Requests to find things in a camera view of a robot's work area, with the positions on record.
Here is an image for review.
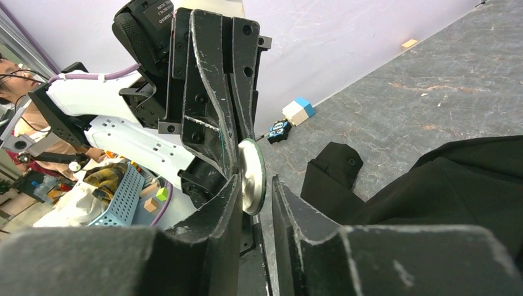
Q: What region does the blue white block toy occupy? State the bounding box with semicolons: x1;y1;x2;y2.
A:
282;97;316;126

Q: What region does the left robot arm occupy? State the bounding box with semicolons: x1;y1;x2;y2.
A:
30;1;272;215

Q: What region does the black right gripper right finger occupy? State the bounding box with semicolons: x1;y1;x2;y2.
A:
271;176;522;295

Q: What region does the black garment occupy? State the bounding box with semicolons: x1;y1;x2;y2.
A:
300;136;522;266

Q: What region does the lime green small cube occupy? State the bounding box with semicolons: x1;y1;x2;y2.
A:
155;187;170;202

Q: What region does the white round brooch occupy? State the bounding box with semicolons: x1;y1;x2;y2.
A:
238;138;266;216

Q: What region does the person behind the cell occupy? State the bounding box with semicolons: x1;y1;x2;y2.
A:
1;57;107;181

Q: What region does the blue monster card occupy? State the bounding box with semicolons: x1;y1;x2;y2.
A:
267;119;292;144

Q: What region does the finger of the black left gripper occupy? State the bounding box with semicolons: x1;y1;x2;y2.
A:
231;17;259;141
181;9;237;179

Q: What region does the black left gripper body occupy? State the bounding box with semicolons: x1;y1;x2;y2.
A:
118;6;273;136

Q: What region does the blue perforated basket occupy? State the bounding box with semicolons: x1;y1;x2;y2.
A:
88;164;145;227

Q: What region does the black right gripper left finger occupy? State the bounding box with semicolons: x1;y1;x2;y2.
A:
1;175;242;295

